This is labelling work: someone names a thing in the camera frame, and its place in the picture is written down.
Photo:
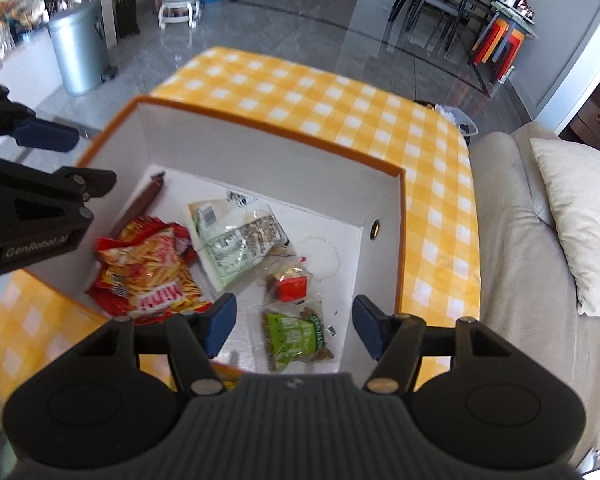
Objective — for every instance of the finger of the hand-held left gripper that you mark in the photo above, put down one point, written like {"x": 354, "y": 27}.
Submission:
{"x": 70, "y": 185}
{"x": 47, "y": 136}

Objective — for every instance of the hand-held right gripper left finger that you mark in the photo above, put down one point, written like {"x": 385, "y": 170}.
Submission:
{"x": 220, "y": 322}

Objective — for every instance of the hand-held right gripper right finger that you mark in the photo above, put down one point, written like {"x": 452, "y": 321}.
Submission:
{"x": 367, "y": 325}

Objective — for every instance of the white snack bag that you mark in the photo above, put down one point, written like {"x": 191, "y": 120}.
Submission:
{"x": 220, "y": 250}

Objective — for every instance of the green nut packet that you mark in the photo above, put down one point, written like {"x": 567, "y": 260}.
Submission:
{"x": 292, "y": 340}

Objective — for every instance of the large red snack packet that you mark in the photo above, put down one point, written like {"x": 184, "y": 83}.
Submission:
{"x": 96, "y": 294}

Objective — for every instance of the dark red snack bar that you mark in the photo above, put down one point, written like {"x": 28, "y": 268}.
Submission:
{"x": 147, "y": 195}

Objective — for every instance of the clear packet with red snack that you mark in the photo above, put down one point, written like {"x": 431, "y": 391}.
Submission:
{"x": 292, "y": 287}

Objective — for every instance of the red fries-print snack packet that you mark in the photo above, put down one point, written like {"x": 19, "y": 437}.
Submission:
{"x": 150, "y": 265}

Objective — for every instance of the white snack packet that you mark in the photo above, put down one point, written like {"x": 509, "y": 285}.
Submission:
{"x": 240, "y": 197}

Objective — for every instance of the orange cardboard box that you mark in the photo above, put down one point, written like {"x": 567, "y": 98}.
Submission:
{"x": 260, "y": 165}

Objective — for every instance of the grey metal trash can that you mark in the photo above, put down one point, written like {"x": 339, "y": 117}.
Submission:
{"x": 77, "y": 50}

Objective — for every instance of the beige sofa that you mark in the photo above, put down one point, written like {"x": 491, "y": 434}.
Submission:
{"x": 520, "y": 310}

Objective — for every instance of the small wheeled stool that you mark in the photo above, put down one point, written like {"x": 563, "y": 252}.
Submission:
{"x": 180, "y": 5}

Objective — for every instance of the clear plastic bag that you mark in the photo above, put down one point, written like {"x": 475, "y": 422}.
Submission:
{"x": 457, "y": 120}

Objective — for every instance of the white pillow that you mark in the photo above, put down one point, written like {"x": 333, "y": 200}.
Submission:
{"x": 580, "y": 220}

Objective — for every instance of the yellow checked tablecloth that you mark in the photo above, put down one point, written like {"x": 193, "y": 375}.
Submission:
{"x": 305, "y": 95}

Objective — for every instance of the orange stacked stools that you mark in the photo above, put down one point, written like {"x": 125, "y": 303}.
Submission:
{"x": 500, "y": 47}

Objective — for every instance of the black dining chair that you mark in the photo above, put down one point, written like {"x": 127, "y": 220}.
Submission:
{"x": 445, "y": 5}

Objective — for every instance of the dining table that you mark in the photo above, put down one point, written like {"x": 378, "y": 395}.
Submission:
{"x": 515, "y": 17}

